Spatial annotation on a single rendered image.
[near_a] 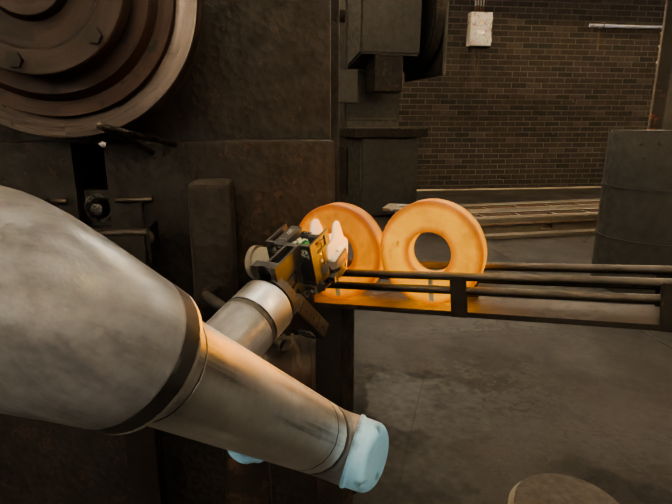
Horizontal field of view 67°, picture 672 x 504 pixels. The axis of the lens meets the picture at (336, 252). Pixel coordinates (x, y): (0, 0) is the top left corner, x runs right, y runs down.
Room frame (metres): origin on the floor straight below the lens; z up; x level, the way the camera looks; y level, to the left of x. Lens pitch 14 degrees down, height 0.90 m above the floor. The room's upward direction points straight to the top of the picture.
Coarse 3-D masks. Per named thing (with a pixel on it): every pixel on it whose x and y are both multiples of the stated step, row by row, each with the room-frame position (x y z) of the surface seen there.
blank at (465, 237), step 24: (408, 216) 0.72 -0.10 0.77; (432, 216) 0.70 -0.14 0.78; (456, 216) 0.69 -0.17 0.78; (384, 240) 0.73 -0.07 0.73; (408, 240) 0.72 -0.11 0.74; (456, 240) 0.68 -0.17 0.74; (480, 240) 0.67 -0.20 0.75; (384, 264) 0.73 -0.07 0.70; (408, 264) 0.72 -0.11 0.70; (456, 264) 0.68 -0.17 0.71; (480, 264) 0.67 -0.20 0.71
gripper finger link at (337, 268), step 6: (342, 252) 0.73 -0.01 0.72; (342, 258) 0.72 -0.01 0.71; (330, 264) 0.70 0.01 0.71; (336, 264) 0.70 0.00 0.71; (342, 264) 0.70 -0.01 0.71; (330, 270) 0.69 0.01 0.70; (336, 270) 0.69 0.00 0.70; (342, 270) 0.70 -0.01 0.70; (330, 276) 0.68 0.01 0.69; (336, 276) 0.68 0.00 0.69; (324, 282) 0.68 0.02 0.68; (330, 282) 0.68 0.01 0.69
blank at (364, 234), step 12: (336, 204) 0.78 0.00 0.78; (348, 204) 0.79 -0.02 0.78; (312, 216) 0.79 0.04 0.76; (324, 216) 0.78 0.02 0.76; (336, 216) 0.77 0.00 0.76; (348, 216) 0.76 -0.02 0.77; (360, 216) 0.75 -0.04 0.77; (324, 228) 0.78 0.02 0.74; (348, 228) 0.76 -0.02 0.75; (360, 228) 0.75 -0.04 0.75; (372, 228) 0.75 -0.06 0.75; (348, 240) 0.76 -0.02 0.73; (360, 240) 0.75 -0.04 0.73; (372, 240) 0.74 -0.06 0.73; (360, 252) 0.75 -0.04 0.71; (372, 252) 0.74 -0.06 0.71; (360, 264) 0.75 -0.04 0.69; (372, 264) 0.74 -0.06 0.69
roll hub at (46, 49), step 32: (0, 0) 0.79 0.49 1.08; (32, 0) 0.80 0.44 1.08; (64, 0) 0.82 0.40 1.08; (96, 0) 0.83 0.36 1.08; (128, 0) 0.85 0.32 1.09; (0, 32) 0.81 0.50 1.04; (32, 32) 0.82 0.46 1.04; (64, 32) 0.82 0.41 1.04; (0, 64) 0.80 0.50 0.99; (32, 64) 0.81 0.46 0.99; (64, 64) 0.81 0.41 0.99
